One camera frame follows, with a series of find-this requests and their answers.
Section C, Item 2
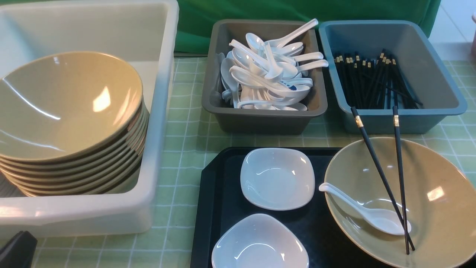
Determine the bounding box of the black chopstick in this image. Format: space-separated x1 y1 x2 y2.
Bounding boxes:
351 107 415 251
392 105 411 255

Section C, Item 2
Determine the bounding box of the black serving tray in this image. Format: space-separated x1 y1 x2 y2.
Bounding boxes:
190 147 476 268

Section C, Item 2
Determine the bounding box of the grey spoon bin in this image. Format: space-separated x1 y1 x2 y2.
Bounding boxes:
201 20 328 135

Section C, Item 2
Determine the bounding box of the tan noodle bowl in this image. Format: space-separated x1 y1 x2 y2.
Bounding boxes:
324 139 476 268

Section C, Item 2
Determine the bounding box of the green cloth backdrop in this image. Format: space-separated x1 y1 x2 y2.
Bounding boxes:
174 0 441 54

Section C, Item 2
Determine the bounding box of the white soup spoon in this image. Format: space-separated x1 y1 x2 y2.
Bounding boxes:
318 182 412 236

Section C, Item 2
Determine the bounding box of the white plastic tub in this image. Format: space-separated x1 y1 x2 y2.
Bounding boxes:
1 0 179 239

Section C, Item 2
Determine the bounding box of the stack of tan bowls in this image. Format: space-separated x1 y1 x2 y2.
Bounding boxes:
1 51 149 197

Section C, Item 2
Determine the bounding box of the blue chopstick bin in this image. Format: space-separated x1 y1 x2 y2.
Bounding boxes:
318 20 467 135

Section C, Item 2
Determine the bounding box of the white square dish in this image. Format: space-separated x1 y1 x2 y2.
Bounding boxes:
211 213 310 268
240 147 316 211

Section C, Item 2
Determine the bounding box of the pile of white spoons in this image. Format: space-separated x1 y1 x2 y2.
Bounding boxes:
218 18 329 111

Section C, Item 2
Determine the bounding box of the pile of black chopsticks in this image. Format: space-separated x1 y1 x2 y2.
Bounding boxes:
333 49 424 109

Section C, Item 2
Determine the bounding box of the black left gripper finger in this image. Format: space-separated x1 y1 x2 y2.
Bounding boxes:
0 231 38 268

